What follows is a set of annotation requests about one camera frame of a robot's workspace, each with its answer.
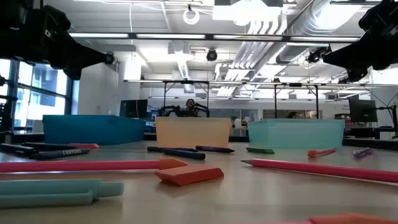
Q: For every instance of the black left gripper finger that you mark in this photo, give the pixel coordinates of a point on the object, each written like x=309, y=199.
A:
x=73, y=73
x=77, y=53

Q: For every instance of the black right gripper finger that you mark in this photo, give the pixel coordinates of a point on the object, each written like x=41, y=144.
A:
x=357, y=76
x=354, y=54

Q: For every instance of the pink eraser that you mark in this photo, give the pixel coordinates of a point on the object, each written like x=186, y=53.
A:
x=85, y=145

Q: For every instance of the purple pen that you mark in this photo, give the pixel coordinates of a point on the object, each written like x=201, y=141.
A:
x=362, y=152

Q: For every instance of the pink pencil orange tip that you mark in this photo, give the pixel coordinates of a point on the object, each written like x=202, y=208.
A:
x=314, y=153
x=77, y=165

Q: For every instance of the pink pencil grey tip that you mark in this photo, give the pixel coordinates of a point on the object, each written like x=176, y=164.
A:
x=311, y=168

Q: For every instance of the teal pen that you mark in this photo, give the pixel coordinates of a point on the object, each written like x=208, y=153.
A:
x=46, y=193

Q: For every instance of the dark blue crayon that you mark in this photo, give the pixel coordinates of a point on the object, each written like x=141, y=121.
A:
x=183, y=154

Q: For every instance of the pink pen orange cap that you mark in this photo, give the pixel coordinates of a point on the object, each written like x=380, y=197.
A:
x=348, y=219

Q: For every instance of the dark purple crayon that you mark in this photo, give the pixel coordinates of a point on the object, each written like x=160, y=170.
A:
x=214, y=149

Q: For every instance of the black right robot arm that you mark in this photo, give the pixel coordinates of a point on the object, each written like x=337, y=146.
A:
x=392, y=37

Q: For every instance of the black background robot arm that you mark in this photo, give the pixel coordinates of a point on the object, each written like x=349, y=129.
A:
x=202, y=109
x=169, y=112

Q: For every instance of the black computer monitor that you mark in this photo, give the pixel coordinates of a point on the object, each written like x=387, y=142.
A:
x=362, y=110
x=133, y=109

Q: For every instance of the large window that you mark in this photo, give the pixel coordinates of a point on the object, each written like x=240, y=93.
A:
x=43, y=102

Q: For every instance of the blue plastic bin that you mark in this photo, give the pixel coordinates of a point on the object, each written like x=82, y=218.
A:
x=93, y=130

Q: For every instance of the person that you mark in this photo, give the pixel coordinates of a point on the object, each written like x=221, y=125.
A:
x=292, y=115
x=190, y=104

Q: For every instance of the teal translucent bin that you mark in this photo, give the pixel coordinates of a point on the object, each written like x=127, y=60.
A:
x=295, y=133

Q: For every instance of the long LED light bar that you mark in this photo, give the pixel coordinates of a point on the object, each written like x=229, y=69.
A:
x=171, y=36

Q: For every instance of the white ceiling pipes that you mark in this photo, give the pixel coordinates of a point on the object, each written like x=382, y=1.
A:
x=258, y=49

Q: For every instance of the orange translucent bin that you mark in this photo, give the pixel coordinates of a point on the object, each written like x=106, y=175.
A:
x=192, y=132

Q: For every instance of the orange eraser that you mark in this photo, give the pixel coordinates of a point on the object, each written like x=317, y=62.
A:
x=189, y=175

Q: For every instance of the round black camera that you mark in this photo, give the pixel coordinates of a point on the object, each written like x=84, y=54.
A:
x=111, y=58
x=212, y=55

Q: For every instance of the black mounted camera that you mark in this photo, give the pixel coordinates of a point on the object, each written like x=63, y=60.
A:
x=314, y=56

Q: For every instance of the black metal frame rig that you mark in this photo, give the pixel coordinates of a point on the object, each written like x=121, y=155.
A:
x=275, y=102
x=164, y=99

